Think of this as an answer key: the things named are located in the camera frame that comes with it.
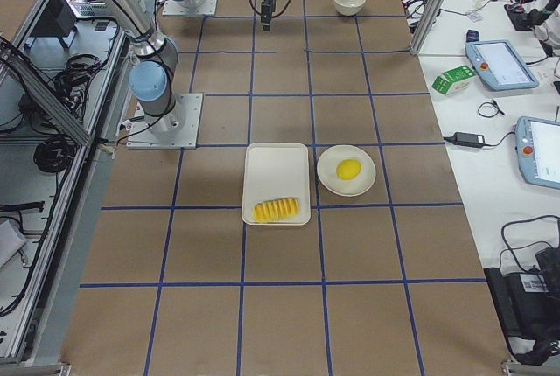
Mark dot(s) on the far teach pendant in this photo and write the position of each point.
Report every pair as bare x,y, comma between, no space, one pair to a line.
499,66

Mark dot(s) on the cream bowl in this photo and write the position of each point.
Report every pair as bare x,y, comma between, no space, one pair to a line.
348,8

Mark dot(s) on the white plate with lemon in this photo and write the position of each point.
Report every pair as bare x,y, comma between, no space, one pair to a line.
326,169

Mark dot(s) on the white rectangular tray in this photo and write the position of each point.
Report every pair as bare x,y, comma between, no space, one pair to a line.
274,171

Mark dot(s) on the aluminium frame post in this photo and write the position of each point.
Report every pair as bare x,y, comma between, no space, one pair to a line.
424,25

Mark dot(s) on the black power adapter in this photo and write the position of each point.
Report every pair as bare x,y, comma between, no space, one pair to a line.
469,140

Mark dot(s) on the green white carton box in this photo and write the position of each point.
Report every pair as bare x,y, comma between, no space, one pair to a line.
454,80

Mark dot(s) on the near teach pendant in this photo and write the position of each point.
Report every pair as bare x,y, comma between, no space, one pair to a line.
537,149

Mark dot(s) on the teach pendant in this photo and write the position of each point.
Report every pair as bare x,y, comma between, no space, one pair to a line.
499,66
537,149

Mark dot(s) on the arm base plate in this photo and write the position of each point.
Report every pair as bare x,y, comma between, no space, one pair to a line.
178,129
189,8

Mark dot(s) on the yellow lemon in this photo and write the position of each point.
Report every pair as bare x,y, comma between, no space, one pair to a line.
348,169

